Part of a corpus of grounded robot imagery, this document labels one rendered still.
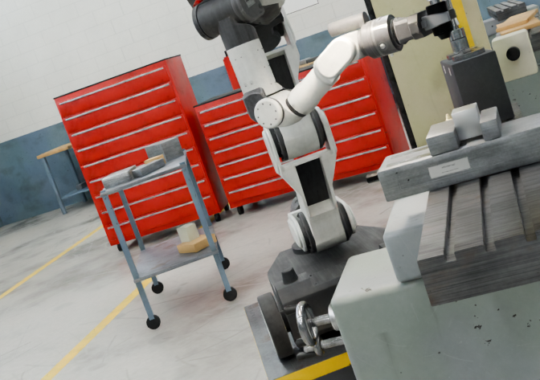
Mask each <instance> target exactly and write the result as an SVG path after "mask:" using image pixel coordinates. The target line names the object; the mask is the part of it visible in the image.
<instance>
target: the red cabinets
mask: <svg viewBox="0 0 540 380"><path fill-rule="evenodd" d="M53 100H54V101H55V104H56V106H57V109H58V110H59V114H60V116H61V119H62V121H63V124H64V127H65V129H66V131H67V134H68V137H69V140H70V142H71V144H72V148H73V149H74V152H75V155H76V158H77V160H78V162H79V164H80V168H81V170H82V173H83V175H84V179H85V181H86V183H87V185H88V188H89V191H90V194H91V196H92V199H93V202H94V204H95V206H96V209H97V212H98V214H99V216H100V220H101V222H102V224H103V227H104V230H105V233H106V235H107V237H108V241H109V243H110V245H111V246H113V245H117V249H118V250H119V251H122V248H121V245H120V242H119V240H118V238H117V234H116V232H115V230H114V227H113V224H112V221H111V219H110V217H109V214H108V211H107V209H106V206H105V204H104V200H103V198H102V197H101V196H100V192H101V191H102V190H103V189H104V185H103V182H102V181H101V180H102V179H103V178H105V177H107V176H108V175H110V174H111V173H114V172H117V171H119V170H123V169H126V168H128V167H130V166H133V165H135V166H136V167H138V166H140V165H144V164H145V163H144V161H145V160H147V159H149V158H148V155H147V153H146V151H145V147H146V146H148V145H152V144H154V143H156V142H159V141H163V140H166V139H170V138H173V137H178V139H179V142H180V145H181V147H182V149H185V150H186V155H187V157H188V160H189V163H190V166H191V169H192V171H193V174H194V177H195V180H196V182H197V184H198V188H199V190H200V193H201V195H202V199H203V201H204V204H205V207H206V209H207V213H208V215H209V216H210V215H214V217H215V220H216V222H218V221H221V217H220V214H219V213H220V212H221V211H222V210H223V208H224V210H229V205H230V208H231V209H232V208H236V207H237V211H238V213H239V214H240V215H241V214H243V213H244V209H243V205H247V204H249V203H253V202H258V201H260V200H264V199H266V198H272V197H275V196H278V195H281V194H286V193H289V192H292V191H295V190H294V189H293V188H292V187H291V186H290V185H289V184H288V183H287V182H286V181H285V180H284V179H283V178H282V177H281V176H280V175H279V174H277V173H276V171H275V169H274V166H273V164H272V160H271V158H270V156H269V153H268V150H267V147H266V145H265V143H264V138H263V135H262V132H263V131H264V128H263V127H262V126H261V125H260V124H258V123H257V122H255V121H253V120H252V119H251V118H250V116H249V115H248V111H247V109H246V107H245V104H244V102H243V92H242V90H241V88H238V89H236V90H233V91H230V92H226V93H224V94H221V95H218V96H214V97H212V98H210V99H208V100H205V101H203V102H202V103H200V104H198V103H197V100H196V98H195V96H194V92H193V89H192V87H191V85H190V81H189V78H188V76H187V74H186V69H185V68H184V65H183V62H182V58H181V56H180V55H175V56H171V57H169V58H165V59H161V60H158V61H157V62H154V63H150V64H147V65H145V66H143V67H139V68H136V69H134V70H132V71H129V72H125V73H122V74H120V75H118V76H114V77H111V78H109V79H106V80H102V81H100V82H98V83H95V84H91V85H88V86H87V87H84V88H80V89H77V90H75V91H73V92H69V93H66V94H63V95H62V96H57V97H55V98H53ZM316 107H319V108H320V110H321V111H323V112H324V113H325V115H326V117H327V120H328V122H329V126H330V128H331V131H332V134H333V139H334V141H335V144H336V146H337V157H336V163H335V169H334V175H333V181H336V180H339V179H343V178H348V177H351V176H354V175H358V174H363V173H366V172H370V171H373V170H378V169H379V168H380V166H381V165H382V163H383V162H384V160H385V158H386V157H387V156H390V155H393V154H397V153H402V152H404V151H408V150H409V149H410V148H409V145H408V143H407V138H406V135H405V132H404V130H403V126H402V123H401V120H400V117H399V113H398V110H397V108H396V105H395V101H394V97H393V95H392V92H391V88H390V85H389V83H388V80H387V75H386V73H385V70H384V67H383V63H382V60H381V58H380V57H379V58H377V59H372V58H371V57H369V56H367V57H364V58H362V59H360V60H356V61H354V62H351V63H350V65H349V66H348V67H347V68H346V69H345V70H344V71H343V72H342V73H341V75H340V79H339V80H338V81H337V82H336V83H335V84H334V85H333V87H332V88H331V89H330V90H329V91H328V92H327V93H326V94H325V95H324V96H323V97H322V98H321V100H320V102H319V104H318V105H317V106H316ZM123 191H124V192H125V197H126V198H127V201H128V204H129V207H130V210H131V211H132V214H133V217H134V220H135V222H136V224H137V228H138V230H139V232H140V235H141V237H142V236H145V235H150V234H153V233H155V232H158V231H163V230H165V229H168V228H171V227H176V226H178V225H181V224H184V223H188V222H191V221H194V220H197V219H199V216H198V213H197V211H196V208H195V205H194V202H193V199H192V197H191V195H190V191H189V189H188V186H187V184H186V180H185V178H184V175H183V173H182V169H179V170H175V171H173V172H170V173H168V174H164V175H162V176H159V177H156V178H153V179H150V180H148V181H145V182H142V183H139V184H136V185H134V186H130V187H128V188H125V189H123ZM108 197H109V199H110V202H111V204H112V208H113V209H114V212H115V215H116V217H117V220H118V223H119V225H120V227H121V230H122V233H123V236H124V237H125V242H127V241H130V240H132V239H135V238H136V236H135V234H134V232H133V229H132V226H131V224H130V221H129V218H128V215H127V214H126V211H125V208H124V205H123V203H122V201H121V197H120V195H119V193H118V191H117V192H114V193H112V194H108ZM228 203H229V205H228Z"/></svg>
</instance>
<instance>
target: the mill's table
mask: <svg viewBox="0 0 540 380"><path fill-rule="evenodd" d="M511 105H512V108H513V113H514V118H511V119H508V120H506V121H502V122H501V123H505V122H508V121H513V120H516V119H519V118H523V116H522V113H521V110H520V108H519V106H518V103H517V102H516V103H513V104H511ZM417 264H418V266H419V270H420V273H421V276H422V278H423V282H424V285H425V288H426V291H427V295H428V298H429V300H430V303H431V306H432V307H433V306H437V305H440V304H447V303H450V302H453V301H457V300H463V299H467V298H470V297H474V296H480V295H484V294H487V293H491V292H497V291H501V290H504V289H508V288H514V287H517V286H522V285H525V284H531V283H534V282H538V281H540V161H538V162H535V163H532V164H529V165H524V166H520V167H517V168H513V169H511V170H505V171H502V172H499V173H495V174H490V175H487V176H484V177H480V178H475V179H472V180H469V181H466V182H460V183H457V184H454V185H450V186H445V187H442V188H439V189H436V190H430V191H429V194H428V198H427V207H426V212H425V217H424V221H423V230H422V235H421V240H420V245H419V254H418V259H417Z"/></svg>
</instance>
